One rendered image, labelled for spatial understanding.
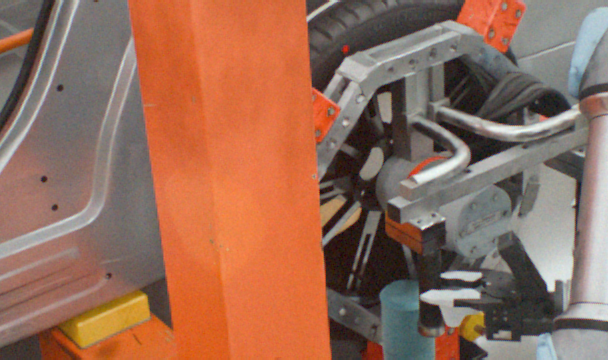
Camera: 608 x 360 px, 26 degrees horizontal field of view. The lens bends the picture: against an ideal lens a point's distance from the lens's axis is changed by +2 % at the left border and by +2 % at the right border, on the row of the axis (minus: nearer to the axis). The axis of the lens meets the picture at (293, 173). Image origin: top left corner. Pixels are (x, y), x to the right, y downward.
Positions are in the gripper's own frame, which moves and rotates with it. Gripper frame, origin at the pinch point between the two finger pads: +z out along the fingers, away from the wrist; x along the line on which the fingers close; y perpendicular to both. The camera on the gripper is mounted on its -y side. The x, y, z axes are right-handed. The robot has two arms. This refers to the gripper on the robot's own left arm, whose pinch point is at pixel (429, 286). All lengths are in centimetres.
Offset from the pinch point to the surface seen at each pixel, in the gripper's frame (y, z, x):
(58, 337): 15, 64, 4
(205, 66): -53, 22, -36
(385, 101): 84, 36, 245
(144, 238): -1.2, 48.8, 10.1
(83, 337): 13, 58, 1
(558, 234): 84, -22, 157
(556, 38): -8, -19, 79
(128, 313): 12, 52, 7
